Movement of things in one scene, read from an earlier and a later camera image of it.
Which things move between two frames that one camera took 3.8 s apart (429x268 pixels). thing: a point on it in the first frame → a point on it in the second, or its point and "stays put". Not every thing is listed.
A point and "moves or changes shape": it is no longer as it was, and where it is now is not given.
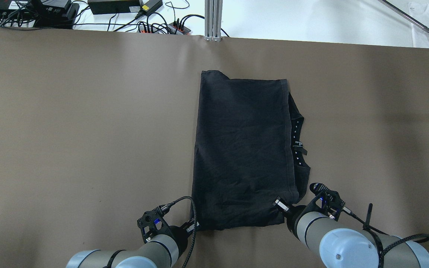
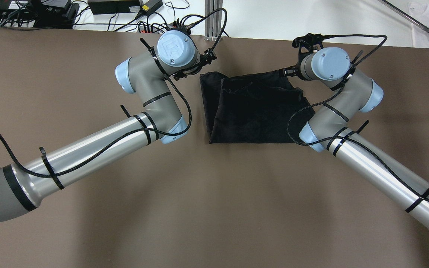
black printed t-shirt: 247,170 moves or changes shape
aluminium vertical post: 213,11 stays put
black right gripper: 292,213 → 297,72
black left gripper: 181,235 → 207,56
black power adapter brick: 106,6 stays put
